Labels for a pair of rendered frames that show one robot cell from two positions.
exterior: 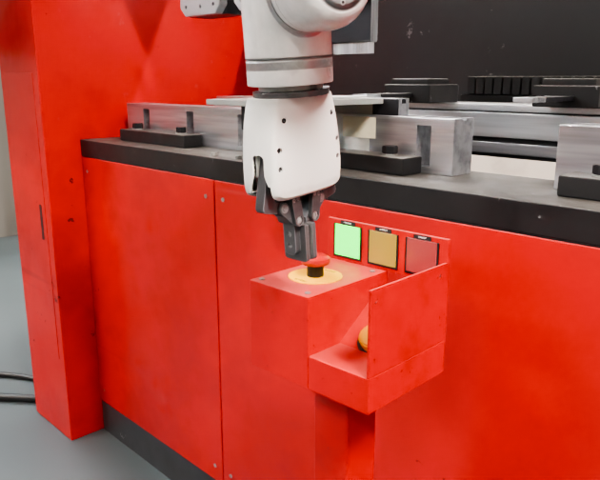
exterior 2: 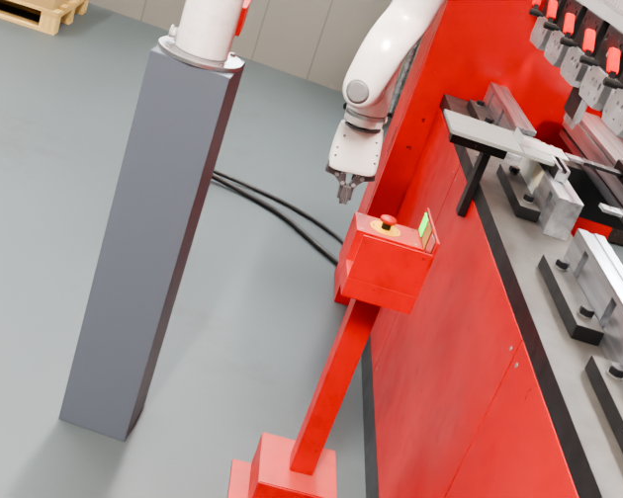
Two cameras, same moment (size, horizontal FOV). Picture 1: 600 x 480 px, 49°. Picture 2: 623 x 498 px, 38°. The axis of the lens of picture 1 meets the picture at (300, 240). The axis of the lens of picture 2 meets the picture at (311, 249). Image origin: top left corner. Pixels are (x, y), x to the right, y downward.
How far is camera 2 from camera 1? 1.42 m
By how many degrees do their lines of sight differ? 37
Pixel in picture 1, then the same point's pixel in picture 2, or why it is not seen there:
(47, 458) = (311, 299)
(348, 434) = (350, 314)
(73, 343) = not seen: hidden behind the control
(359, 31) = (573, 111)
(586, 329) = (485, 339)
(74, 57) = (469, 33)
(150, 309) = not seen: hidden behind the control
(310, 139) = (356, 149)
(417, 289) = (400, 255)
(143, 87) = (516, 74)
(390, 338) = (370, 267)
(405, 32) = not seen: outside the picture
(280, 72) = (349, 115)
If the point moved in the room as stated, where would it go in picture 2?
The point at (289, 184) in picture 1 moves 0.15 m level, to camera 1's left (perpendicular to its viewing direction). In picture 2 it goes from (337, 163) to (291, 131)
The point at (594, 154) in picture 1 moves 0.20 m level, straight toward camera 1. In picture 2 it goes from (576, 255) to (495, 243)
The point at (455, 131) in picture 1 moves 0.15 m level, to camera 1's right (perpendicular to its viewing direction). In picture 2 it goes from (557, 206) to (613, 238)
